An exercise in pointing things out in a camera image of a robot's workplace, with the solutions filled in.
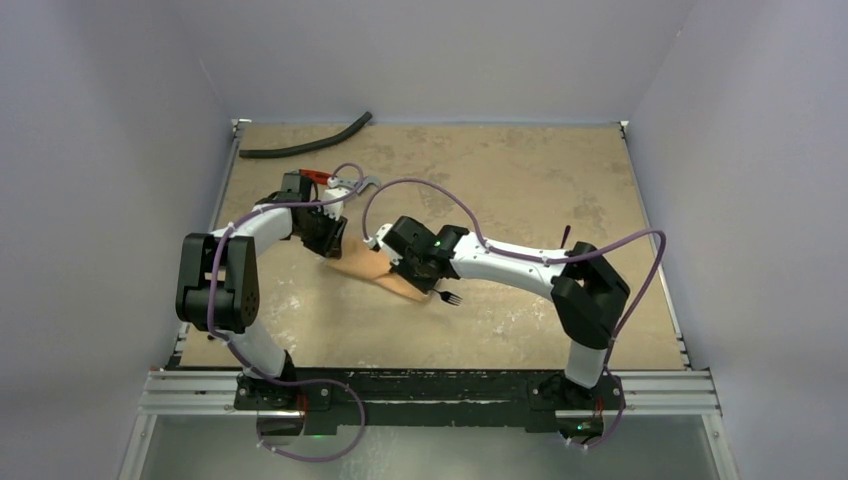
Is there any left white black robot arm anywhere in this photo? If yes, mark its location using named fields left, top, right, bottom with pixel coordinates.
left=175, top=173, right=355, bottom=409

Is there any black foam hose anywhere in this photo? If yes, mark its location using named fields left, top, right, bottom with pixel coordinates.
left=239, top=111, right=374, bottom=160

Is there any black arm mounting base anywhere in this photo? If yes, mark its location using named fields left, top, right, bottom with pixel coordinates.
left=234, top=367, right=626, bottom=438

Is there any purple metallic spoon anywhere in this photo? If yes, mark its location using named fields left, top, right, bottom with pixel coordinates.
left=559, top=224, right=572, bottom=249

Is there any red handled adjustable wrench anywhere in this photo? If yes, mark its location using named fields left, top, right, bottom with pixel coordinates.
left=298, top=169, right=382, bottom=194

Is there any aluminium frame rail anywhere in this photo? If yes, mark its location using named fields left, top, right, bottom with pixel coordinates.
left=119, top=119, right=740, bottom=480

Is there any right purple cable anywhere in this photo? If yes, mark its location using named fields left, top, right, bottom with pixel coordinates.
left=360, top=178, right=668, bottom=450

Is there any peach cloth napkin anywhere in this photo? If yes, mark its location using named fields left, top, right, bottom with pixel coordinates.
left=324, top=236, right=427, bottom=303

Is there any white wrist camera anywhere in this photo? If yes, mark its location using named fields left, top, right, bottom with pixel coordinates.
left=319, top=187, right=352, bottom=220
left=365, top=223, right=393, bottom=252

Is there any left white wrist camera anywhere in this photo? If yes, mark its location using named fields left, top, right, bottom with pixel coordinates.
left=319, top=187, right=352, bottom=220

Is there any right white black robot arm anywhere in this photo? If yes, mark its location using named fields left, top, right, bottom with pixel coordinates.
left=369, top=216, right=630, bottom=407

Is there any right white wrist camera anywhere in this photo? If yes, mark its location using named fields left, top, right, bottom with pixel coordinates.
left=365, top=223, right=393, bottom=252

